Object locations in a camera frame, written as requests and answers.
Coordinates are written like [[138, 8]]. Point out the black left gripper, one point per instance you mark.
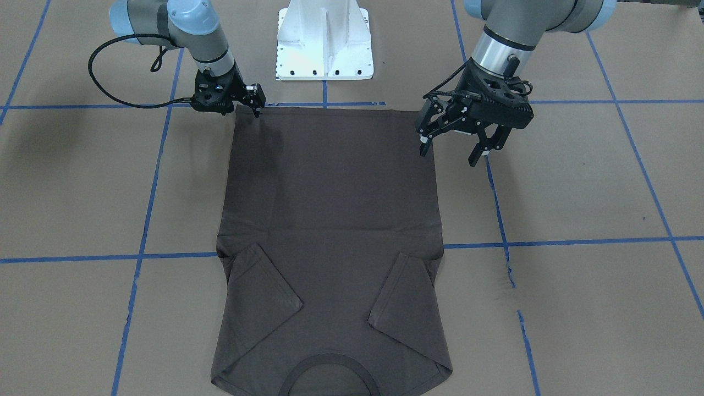
[[461, 116]]

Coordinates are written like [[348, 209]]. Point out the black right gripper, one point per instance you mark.
[[237, 88]]

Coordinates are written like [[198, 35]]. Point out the dark brown t-shirt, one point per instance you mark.
[[330, 240]]

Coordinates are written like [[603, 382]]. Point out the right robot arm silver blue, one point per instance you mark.
[[194, 25]]

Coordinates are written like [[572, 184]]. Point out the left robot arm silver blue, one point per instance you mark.
[[513, 30]]

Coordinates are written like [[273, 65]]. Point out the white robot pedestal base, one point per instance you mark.
[[324, 40]]

